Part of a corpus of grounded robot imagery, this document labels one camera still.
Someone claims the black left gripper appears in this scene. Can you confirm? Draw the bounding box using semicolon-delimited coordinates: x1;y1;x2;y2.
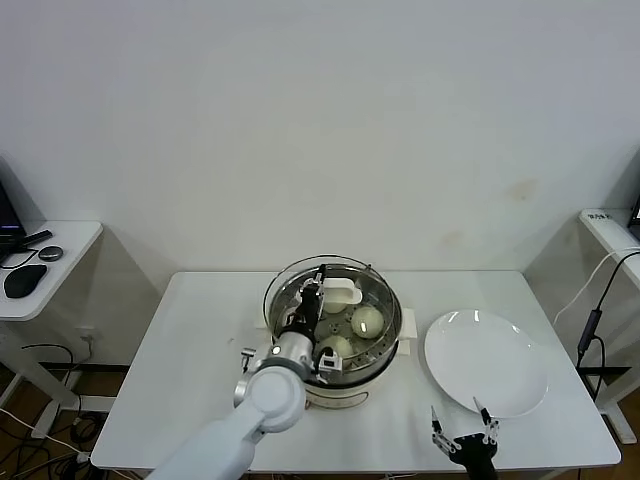
283;262;328;337

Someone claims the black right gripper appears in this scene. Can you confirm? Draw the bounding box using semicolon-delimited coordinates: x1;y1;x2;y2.
429;396;501;480

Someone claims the glass lid with cream handle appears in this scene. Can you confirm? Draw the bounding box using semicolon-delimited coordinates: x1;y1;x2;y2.
262;255;402;362

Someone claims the stainless steel steamer basket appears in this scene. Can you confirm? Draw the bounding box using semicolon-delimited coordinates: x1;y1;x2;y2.
269;266;403;377

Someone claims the white round plate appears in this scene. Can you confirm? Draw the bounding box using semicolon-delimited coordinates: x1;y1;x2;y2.
423;309;549;419

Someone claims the white side desk with label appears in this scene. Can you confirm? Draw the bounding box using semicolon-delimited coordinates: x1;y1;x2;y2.
574;208;640;445

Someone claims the white side desk with laptop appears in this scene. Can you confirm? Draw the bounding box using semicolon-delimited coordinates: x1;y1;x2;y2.
0;221;117;441

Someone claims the black computer mouse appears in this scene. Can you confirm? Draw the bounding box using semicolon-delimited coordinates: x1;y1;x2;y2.
3;264;48;300

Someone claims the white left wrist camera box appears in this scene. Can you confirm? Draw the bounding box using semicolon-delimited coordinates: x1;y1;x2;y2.
314;348;347;375

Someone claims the white hanging cable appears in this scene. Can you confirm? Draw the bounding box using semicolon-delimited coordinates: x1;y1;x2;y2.
552;249;640;329

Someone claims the black floor cable bundle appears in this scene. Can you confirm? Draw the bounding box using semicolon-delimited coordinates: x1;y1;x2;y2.
0;414;104;480

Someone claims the black desk cable loop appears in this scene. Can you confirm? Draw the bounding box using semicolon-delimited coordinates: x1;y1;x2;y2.
0;247;40;271

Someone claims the white floor cable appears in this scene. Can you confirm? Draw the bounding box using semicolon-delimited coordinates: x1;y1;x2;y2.
0;407;94;461

